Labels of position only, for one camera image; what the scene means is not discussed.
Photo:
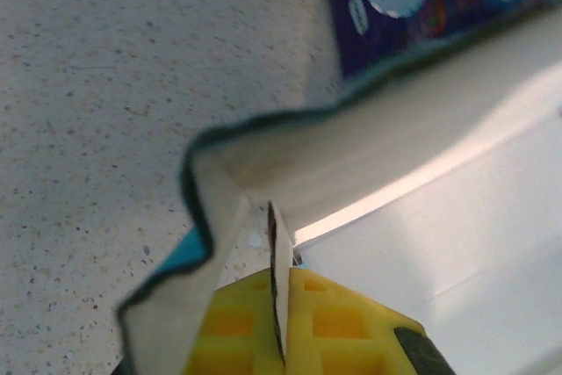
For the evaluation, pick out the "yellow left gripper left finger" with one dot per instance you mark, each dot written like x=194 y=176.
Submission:
x=232 y=335

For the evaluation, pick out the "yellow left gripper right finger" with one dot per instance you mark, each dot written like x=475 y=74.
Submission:
x=347 y=340

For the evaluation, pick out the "blue paper box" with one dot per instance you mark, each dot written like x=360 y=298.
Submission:
x=439 y=151

